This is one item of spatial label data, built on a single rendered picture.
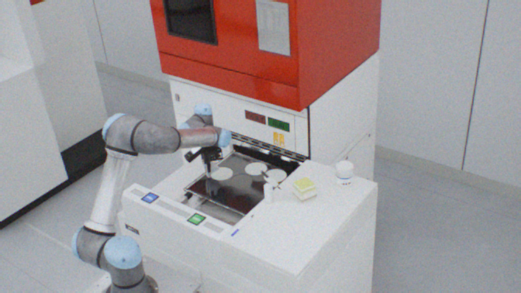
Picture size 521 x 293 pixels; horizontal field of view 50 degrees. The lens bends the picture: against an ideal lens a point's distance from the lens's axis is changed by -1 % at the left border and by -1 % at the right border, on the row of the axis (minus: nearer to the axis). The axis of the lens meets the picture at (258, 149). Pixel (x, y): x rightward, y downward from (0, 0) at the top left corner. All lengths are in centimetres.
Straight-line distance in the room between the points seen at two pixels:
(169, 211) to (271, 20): 86
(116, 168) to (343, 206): 89
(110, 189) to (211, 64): 84
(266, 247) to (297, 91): 65
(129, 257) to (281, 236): 57
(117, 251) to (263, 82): 95
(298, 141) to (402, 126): 166
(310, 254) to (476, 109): 203
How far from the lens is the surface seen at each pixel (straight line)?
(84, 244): 205
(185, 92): 285
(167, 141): 195
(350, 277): 248
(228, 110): 270
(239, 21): 237
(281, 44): 227
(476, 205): 394
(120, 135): 198
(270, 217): 222
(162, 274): 218
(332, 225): 218
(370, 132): 310
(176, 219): 228
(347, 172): 231
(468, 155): 399
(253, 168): 261
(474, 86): 375
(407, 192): 396
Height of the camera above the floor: 239
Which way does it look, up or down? 33 degrees down
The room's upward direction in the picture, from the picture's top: 5 degrees counter-clockwise
